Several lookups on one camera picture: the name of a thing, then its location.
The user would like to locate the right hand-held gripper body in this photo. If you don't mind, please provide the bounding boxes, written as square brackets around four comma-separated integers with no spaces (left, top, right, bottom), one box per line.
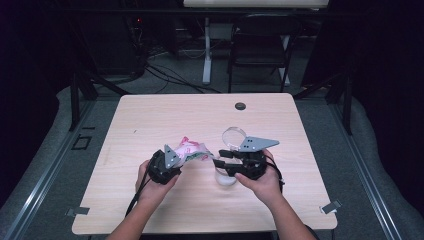
[226,135,280,181]

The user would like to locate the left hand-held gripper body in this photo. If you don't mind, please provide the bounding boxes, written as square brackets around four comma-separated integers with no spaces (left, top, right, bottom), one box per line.
[148,143,184,186]

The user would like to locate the pink and white plastic bag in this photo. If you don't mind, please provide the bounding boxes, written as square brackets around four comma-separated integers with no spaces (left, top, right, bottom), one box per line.
[174,135,214,168]

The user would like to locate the person's left hand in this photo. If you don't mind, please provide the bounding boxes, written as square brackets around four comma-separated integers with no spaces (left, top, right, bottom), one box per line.
[135,159,181,203]

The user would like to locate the person's right hand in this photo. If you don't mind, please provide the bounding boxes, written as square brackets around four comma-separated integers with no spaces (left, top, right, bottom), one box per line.
[234,149,285,205]

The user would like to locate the clear round jar lid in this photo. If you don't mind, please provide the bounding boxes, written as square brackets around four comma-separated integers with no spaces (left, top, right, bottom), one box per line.
[221,126,248,150]

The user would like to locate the grey tape strip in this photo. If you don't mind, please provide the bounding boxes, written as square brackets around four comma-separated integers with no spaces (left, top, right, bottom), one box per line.
[319,199,343,215]
[65,206,91,218]

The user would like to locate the white table with white legs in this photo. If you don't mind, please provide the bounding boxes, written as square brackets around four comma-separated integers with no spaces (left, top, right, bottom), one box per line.
[182,0,330,87]

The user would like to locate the black metal stand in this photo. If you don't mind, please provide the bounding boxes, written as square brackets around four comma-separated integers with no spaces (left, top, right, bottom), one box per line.
[292,64,354,136]
[67,64,132,132]

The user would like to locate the black folding chair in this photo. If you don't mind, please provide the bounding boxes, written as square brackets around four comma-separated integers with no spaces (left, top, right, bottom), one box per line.
[227,13,304,94]

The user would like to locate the dark computer with red light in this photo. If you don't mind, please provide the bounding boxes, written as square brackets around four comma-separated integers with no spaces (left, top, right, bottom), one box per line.
[125,13,149,78]

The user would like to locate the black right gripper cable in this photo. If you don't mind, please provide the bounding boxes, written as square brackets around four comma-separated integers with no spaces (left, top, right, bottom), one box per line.
[266,155,287,195]

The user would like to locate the black cables on floor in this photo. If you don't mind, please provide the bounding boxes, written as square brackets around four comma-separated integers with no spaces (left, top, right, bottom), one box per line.
[143,62,222,95]

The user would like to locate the aluminium floor rail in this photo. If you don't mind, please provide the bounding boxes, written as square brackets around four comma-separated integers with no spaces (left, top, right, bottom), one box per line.
[327,99,405,240]
[0,99,98,240]

